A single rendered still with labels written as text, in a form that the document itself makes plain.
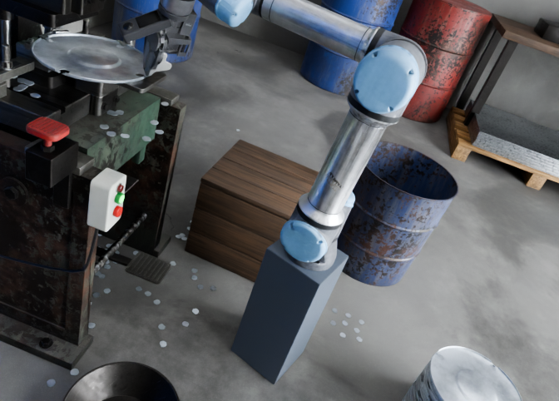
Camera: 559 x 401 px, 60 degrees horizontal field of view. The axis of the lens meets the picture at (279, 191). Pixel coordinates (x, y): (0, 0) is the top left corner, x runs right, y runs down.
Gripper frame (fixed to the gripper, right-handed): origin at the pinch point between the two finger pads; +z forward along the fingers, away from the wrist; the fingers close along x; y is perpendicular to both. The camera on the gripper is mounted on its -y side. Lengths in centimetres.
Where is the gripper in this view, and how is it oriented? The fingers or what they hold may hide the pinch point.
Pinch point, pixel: (145, 71)
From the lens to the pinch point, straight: 132.2
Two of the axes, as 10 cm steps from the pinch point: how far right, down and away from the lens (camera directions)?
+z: -4.3, 5.7, 7.0
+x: -4.0, -8.2, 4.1
